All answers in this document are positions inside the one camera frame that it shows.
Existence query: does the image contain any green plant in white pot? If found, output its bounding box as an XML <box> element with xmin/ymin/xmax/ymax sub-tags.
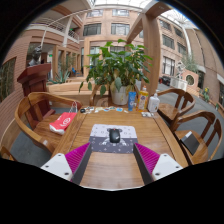
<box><xmin>79</xmin><ymin>39</ymin><xmax>154</xmax><ymax>106</ymax></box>

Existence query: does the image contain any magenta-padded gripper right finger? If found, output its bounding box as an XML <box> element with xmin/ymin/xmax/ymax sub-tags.
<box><xmin>133</xmin><ymin>142</ymin><xmax>184</xmax><ymax>186</ymax></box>

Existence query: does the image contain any clear plastic packet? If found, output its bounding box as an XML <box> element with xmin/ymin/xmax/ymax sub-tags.
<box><xmin>140</xmin><ymin>111</ymin><xmax>155</xmax><ymax>118</ymax></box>

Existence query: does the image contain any black notebook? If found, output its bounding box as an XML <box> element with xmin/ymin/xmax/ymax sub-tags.
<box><xmin>179</xmin><ymin>130</ymin><xmax>200</xmax><ymax>156</ymax></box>

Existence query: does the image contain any wooden post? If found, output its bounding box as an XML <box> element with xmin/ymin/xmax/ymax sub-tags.
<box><xmin>141</xmin><ymin>9</ymin><xmax>163</xmax><ymax>96</ymax></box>

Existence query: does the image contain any white pump bottle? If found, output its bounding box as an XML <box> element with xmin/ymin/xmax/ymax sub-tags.
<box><xmin>147</xmin><ymin>91</ymin><xmax>161</xmax><ymax>114</ymax></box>

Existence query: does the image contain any dark red wooden podium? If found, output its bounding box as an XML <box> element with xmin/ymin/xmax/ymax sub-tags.
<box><xmin>17</xmin><ymin>63</ymin><xmax>53</xmax><ymax>122</ymax></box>

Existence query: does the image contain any blue tube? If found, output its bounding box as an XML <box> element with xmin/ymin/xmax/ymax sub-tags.
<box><xmin>127</xmin><ymin>91</ymin><xmax>138</xmax><ymax>112</ymax></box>

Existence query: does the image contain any black computer mouse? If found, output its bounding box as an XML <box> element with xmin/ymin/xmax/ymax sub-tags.
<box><xmin>108</xmin><ymin>128</ymin><xmax>121</xmax><ymax>144</ymax></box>

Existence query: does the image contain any yellow liquid bottle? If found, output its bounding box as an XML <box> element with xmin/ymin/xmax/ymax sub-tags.
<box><xmin>137</xmin><ymin>85</ymin><xmax>150</xmax><ymax>113</ymax></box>

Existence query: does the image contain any wooden armchair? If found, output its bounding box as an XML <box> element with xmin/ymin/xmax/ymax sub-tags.
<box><xmin>14</xmin><ymin>91</ymin><xmax>84</xmax><ymax>154</ymax></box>
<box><xmin>0</xmin><ymin>144</ymin><xmax>16</xmax><ymax>161</ymax></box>
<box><xmin>155</xmin><ymin>87</ymin><xmax>197</xmax><ymax>126</ymax></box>
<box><xmin>169</xmin><ymin>110</ymin><xmax>224</xmax><ymax>166</ymax></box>
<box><xmin>89</xmin><ymin>83</ymin><xmax>113</xmax><ymax>108</ymax></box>

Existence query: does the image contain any dark statue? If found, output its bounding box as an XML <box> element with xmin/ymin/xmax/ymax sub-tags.
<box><xmin>28</xmin><ymin>44</ymin><xmax>44</xmax><ymax>68</ymax></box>

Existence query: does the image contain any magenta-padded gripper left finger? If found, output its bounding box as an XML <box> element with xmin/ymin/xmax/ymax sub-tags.
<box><xmin>40</xmin><ymin>141</ymin><xmax>93</xmax><ymax>185</ymax></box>

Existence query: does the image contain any white statue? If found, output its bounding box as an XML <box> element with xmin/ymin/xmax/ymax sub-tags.
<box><xmin>174</xmin><ymin>60</ymin><xmax>186</xmax><ymax>81</ymax></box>

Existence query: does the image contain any red bag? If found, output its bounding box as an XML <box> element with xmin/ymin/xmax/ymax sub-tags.
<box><xmin>49</xmin><ymin>101</ymin><xmax>79</xmax><ymax>136</ymax></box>

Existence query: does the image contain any grey white bear-print mouse pad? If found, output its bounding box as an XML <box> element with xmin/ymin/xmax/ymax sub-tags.
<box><xmin>88</xmin><ymin>123</ymin><xmax>139</xmax><ymax>154</ymax></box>

